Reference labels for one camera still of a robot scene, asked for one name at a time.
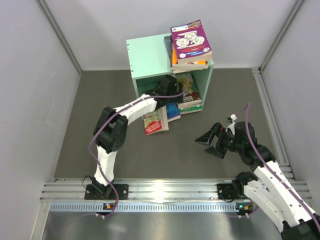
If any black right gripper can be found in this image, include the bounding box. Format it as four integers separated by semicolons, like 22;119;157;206
195;121;244;158

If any dark blue paperback book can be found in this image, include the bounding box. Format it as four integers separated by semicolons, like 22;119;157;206
171;64;209;74

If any light teal thin book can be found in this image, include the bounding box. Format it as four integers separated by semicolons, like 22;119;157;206
175;72;202;109

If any Roald Dahl Charlie book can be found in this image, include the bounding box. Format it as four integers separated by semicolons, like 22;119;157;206
171;44;208;67

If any Jane Eyre sunset cover book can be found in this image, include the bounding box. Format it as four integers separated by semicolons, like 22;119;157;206
166;102;181;122

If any green paperback book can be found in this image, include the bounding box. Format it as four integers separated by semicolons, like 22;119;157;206
179;105;203;115

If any red Treehouse paperback book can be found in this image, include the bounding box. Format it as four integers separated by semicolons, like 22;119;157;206
143;106;169;135

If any dark brown Edward Tulane book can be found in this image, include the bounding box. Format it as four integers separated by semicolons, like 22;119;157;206
164;35;172;52

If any purple paperback book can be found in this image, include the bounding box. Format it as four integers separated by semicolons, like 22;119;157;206
170;19;212;64

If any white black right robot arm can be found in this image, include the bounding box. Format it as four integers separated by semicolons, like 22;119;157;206
195;114;320;240

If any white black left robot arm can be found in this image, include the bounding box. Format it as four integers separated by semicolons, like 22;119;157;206
84;75;191;201

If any mint green wooden cube shelf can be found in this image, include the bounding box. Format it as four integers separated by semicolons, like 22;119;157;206
125;33;215;115

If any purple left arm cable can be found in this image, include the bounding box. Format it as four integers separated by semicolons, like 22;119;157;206
87;74;191;219

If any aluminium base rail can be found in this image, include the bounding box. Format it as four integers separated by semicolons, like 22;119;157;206
39;67;313;213

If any aluminium right frame post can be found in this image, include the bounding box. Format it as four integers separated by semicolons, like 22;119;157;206
258;0;306;73

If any aluminium frame post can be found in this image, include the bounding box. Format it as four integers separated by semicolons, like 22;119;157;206
36;0;83;75
258;0;306;73

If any aluminium left frame post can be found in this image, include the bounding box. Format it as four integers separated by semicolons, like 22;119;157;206
36;0;83;75

